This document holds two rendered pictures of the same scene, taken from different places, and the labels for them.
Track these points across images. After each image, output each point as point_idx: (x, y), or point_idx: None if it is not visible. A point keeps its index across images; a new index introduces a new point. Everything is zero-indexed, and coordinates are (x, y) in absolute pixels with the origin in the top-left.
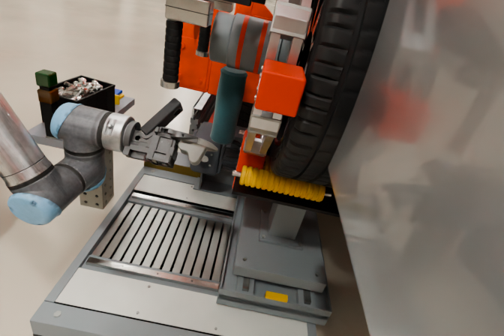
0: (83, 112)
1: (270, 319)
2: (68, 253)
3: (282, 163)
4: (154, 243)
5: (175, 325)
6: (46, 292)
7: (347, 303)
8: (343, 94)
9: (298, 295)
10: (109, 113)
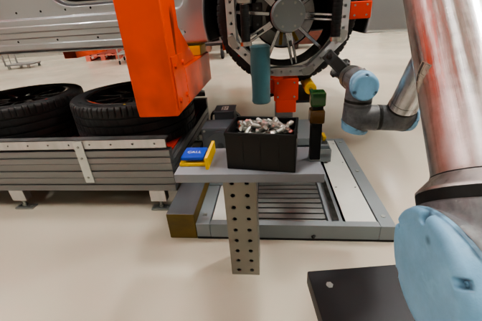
0: (365, 69)
1: None
2: (324, 254)
3: (339, 52)
4: (296, 196)
5: (351, 173)
6: (363, 251)
7: None
8: None
9: None
10: (356, 66)
